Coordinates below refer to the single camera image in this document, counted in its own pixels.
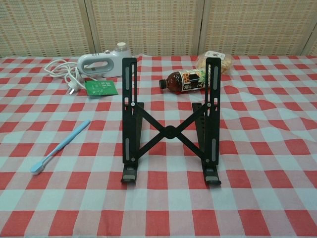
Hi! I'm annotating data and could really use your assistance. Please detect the black folding stand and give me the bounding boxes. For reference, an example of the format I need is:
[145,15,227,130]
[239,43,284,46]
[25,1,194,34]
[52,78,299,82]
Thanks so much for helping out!
[120,57,222,185]

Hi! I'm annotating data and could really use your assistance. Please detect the brown tea bottle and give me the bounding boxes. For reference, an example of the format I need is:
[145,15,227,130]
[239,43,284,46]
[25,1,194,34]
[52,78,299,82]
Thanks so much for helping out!
[158,68,222,95]

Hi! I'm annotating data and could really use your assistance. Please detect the green foil packet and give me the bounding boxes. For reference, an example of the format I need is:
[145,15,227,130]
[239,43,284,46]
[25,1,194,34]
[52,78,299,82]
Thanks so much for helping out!
[84,79,117,97]

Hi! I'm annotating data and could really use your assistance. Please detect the white handheld garment steamer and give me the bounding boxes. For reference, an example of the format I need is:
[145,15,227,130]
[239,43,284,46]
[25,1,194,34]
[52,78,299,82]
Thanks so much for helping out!
[77,42,136,78]

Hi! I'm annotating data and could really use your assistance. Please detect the clear bag of cookies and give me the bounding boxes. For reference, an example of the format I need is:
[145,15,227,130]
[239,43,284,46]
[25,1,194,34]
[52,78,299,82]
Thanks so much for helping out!
[197,50,234,75]

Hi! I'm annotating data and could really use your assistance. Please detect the light blue toothbrush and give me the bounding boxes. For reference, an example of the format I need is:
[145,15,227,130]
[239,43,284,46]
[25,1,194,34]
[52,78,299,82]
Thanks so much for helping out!
[30,119,91,176]

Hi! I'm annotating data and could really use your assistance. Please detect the woven bamboo folding screen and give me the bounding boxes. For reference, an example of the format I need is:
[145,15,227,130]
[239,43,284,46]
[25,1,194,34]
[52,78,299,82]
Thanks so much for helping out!
[0,0,317,58]

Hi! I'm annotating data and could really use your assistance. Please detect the white power cable with plug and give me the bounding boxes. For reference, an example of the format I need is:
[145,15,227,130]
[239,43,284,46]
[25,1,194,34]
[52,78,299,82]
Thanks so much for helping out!
[44,59,86,96]

